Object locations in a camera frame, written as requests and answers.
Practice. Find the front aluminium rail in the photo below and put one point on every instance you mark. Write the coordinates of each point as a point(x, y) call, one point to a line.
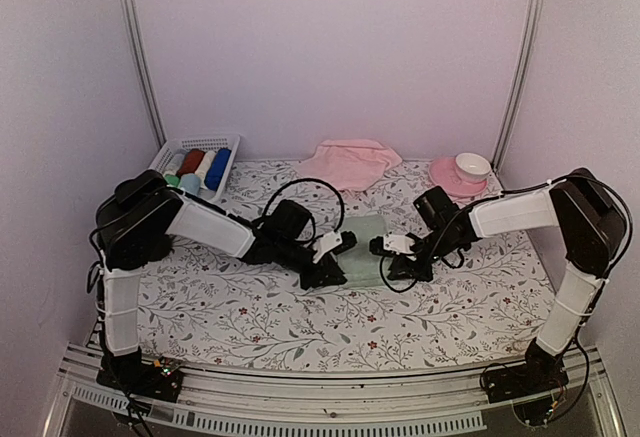
point(226, 401)

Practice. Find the green rolled towel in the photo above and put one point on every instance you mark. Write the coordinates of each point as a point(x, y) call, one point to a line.
point(172, 179)

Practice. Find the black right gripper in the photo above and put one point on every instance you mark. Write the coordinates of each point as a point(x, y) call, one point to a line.
point(415, 271)

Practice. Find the green towel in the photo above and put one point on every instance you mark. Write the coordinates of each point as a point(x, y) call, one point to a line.
point(360, 266)
point(172, 179)

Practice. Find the white rolled towel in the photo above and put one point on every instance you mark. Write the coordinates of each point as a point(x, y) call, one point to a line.
point(204, 167)

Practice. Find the pink towel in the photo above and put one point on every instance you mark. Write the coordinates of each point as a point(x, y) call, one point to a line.
point(349, 165)

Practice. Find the white plastic basket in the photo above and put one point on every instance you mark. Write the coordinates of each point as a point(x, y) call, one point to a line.
point(204, 143)

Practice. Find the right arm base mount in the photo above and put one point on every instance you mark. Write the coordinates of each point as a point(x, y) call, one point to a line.
point(502, 383)

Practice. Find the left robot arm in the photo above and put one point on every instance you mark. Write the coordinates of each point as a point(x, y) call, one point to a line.
point(137, 226)

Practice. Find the red rolled towel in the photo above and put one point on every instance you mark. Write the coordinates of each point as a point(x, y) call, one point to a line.
point(191, 161)

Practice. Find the right aluminium frame post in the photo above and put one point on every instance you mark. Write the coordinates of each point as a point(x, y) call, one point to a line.
point(526, 50)

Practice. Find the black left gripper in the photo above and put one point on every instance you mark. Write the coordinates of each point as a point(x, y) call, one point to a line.
point(328, 268)

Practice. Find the left aluminium frame post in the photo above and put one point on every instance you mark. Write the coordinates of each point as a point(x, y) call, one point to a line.
point(135, 38)

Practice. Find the pink plate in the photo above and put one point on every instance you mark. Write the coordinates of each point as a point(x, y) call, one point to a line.
point(442, 172)

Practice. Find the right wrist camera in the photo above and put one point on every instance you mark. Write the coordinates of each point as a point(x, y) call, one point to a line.
point(391, 244)

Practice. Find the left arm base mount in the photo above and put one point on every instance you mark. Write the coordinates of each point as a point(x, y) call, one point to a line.
point(131, 376)

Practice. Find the aluminium frame post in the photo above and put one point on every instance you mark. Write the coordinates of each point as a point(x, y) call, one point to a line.
point(526, 50)
point(135, 38)

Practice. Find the white bowl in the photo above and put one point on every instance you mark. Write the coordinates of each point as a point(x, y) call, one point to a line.
point(471, 167)

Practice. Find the light blue rolled towel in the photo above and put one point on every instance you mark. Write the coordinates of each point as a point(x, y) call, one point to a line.
point(190, 183)

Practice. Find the black cylinder cup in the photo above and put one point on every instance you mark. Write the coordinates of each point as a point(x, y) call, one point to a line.
point(162, 249)

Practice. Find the grey rolled towel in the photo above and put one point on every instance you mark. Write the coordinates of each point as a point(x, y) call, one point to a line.
point(174, 165)

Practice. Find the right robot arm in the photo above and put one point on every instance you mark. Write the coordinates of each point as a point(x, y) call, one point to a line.
point(589, 221)

